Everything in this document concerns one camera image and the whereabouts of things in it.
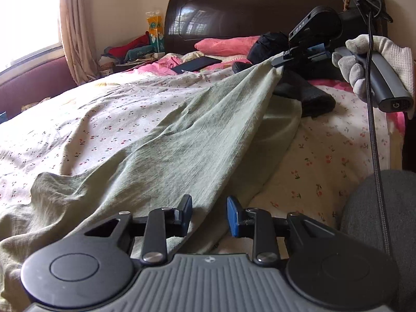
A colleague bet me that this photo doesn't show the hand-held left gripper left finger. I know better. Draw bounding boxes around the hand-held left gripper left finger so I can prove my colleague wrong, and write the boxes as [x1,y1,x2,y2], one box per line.
[84,194,193,265]

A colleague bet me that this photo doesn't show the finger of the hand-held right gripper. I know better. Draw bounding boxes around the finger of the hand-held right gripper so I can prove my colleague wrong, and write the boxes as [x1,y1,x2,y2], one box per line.
[271,11,329,69]

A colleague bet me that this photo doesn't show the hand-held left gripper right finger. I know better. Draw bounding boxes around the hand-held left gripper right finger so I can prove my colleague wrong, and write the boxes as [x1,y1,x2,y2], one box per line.
[226,196,326,265]

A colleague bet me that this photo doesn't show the light green pants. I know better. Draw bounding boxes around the light green pants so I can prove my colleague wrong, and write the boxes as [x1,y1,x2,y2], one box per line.
[0,50,304,303]

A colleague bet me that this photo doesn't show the person's right hand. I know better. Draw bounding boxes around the person's right hand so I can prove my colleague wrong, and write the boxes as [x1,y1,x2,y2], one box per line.
[336,34,416,120]

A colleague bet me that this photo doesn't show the black bag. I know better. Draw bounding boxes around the black bag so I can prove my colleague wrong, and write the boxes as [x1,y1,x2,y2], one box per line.
[247,32,290,64]

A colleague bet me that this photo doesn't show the dark grey folded cloth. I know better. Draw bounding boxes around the dark grey folded cloth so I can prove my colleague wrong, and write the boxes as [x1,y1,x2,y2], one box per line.
[273,71,337,118]

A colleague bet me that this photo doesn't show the pink pillow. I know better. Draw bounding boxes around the pink pillow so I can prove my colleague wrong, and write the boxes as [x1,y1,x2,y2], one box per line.
[194,36,261,57]

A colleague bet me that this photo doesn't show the dark wooden headboard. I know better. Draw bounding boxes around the dark wooden headboard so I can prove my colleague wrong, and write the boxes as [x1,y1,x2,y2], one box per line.
[164,0,386,54]

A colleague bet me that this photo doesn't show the black phone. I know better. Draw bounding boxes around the black phone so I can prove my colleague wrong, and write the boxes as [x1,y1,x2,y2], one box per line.
[171,56,222,74]

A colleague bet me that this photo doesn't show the yellow green tissue pack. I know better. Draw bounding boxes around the yellow green tissue pack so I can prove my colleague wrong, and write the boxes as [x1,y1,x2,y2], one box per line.
[145,11,165,54]

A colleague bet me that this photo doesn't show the cherry print bed sheet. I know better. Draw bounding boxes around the cherry print bed sheet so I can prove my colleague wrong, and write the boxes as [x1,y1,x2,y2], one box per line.
[0,68,391,231]

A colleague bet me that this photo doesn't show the teal cloth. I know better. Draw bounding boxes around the teal cloth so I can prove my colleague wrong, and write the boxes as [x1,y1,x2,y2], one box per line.
[125,45,155,62]

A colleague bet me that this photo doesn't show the person's grey clothed leg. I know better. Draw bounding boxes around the person's grey clothed leg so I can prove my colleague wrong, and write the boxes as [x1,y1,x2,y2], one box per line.
[340,169,416,312]

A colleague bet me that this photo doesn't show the red cloth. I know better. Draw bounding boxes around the red cloth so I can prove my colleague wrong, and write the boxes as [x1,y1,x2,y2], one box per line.
[109,34,150,57]

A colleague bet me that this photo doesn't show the maroon sofa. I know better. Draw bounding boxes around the maroon sofa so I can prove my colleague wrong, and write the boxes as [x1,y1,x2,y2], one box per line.
[0,55,79,121]

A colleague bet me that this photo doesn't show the beige curtain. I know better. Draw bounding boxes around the beige curtain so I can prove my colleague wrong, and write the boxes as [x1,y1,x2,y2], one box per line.
[58,0,100,85]

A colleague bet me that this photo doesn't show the black braided cable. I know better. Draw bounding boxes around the black braided cable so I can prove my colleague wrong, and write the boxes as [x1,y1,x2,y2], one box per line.
[341,0,395,256]

